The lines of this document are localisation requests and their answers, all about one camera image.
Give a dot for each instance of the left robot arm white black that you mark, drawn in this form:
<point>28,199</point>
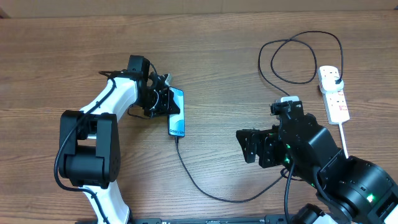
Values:
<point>89,155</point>

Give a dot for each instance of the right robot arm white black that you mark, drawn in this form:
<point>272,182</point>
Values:
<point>354,190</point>

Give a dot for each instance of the white USB charger plug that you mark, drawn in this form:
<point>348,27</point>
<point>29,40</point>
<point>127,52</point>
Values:
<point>331,84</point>

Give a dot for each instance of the Galaxy smartphone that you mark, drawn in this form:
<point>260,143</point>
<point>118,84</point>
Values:
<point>176,117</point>

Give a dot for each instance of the white power strip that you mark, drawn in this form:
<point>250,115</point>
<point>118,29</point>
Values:
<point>335,103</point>

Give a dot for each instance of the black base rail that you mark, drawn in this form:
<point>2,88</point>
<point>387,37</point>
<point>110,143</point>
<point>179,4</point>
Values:
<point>268,219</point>

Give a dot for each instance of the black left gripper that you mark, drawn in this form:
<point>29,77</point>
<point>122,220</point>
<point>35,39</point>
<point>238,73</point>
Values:
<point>166,107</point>

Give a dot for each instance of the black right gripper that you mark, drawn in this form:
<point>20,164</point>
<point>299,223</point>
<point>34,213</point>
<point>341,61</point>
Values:
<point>272,142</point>

